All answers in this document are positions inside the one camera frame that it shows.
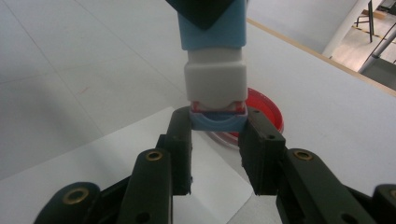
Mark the white paper sheet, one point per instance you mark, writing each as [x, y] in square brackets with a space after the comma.
[93, 161]

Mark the black metal chair frame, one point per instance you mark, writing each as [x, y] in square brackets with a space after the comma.
[370, 18]

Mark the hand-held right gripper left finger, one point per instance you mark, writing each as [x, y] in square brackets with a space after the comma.
[180, 149]

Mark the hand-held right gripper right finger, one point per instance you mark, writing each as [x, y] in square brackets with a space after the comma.
[261, 155]

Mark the grey metal pole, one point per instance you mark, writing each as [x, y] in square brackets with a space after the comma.
[378, 49]

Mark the blue and white stamp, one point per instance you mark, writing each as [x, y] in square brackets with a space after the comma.
[214, 81]

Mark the blue stamp cap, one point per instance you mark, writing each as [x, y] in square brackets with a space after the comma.
[218, 124]

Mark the round red ink pad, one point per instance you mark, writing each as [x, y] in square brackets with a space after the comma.
[267, 109]

